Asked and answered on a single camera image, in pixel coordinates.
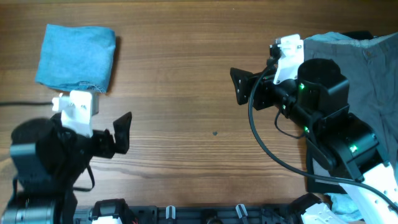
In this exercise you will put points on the light blue denim jeans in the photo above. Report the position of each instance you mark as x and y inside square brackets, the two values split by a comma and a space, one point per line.
[76, 58]

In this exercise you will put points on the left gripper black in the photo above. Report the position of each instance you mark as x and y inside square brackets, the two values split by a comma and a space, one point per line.
[107, 145]

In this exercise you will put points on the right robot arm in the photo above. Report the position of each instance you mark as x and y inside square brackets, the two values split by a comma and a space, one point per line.
[344, 145]

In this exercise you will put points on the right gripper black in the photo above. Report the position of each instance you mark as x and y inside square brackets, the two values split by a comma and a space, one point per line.
[244, 83]

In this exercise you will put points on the light blue shirt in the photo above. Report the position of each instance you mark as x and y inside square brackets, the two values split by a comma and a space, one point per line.
[342, 205]

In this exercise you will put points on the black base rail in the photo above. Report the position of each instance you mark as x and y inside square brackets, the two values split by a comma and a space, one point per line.
[306, 209]

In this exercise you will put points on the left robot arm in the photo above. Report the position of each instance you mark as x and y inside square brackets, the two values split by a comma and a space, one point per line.
[49, 158]

